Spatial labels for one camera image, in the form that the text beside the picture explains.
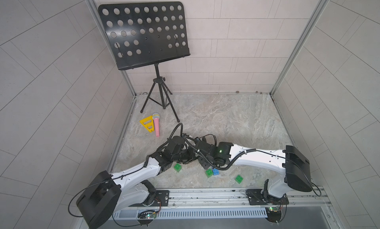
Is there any green lego brick right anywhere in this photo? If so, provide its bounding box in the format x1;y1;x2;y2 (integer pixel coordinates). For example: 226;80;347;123
235;175;243;184

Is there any white ventilation grille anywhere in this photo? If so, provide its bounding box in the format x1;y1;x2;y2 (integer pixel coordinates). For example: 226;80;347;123
114;208;268;220

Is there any aluminium mounting rail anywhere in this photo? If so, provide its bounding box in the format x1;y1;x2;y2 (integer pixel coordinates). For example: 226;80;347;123
83;185;332;211

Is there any green lego brick beside blue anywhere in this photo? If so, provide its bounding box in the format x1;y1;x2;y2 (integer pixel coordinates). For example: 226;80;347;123
205;169;213;178

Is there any black perforated music stand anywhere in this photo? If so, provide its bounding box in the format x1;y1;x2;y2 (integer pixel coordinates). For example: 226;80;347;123
98;1;190;109

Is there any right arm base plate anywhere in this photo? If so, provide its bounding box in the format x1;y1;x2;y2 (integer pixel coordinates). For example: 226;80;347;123
245;189;289;206

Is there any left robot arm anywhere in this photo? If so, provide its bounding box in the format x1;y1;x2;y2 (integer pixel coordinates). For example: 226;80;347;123
74;132;198;229

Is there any yellow plastic triangle frame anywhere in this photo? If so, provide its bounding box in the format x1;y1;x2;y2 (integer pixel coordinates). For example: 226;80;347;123
140;115;154;133

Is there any green lego brick lower left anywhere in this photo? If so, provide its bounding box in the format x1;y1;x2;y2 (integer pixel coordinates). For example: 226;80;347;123
174;163;182;173

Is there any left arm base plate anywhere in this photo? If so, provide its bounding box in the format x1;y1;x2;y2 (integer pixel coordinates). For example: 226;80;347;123
142;190;170;207

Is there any pink toy microphone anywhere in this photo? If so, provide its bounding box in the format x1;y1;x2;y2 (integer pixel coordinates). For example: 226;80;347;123
152;113;160;137

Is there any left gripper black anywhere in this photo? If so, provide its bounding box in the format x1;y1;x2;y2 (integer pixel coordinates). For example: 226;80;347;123
171;147;199;165

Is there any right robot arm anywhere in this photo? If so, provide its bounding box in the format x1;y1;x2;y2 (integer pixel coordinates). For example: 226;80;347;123
183;134;322;205

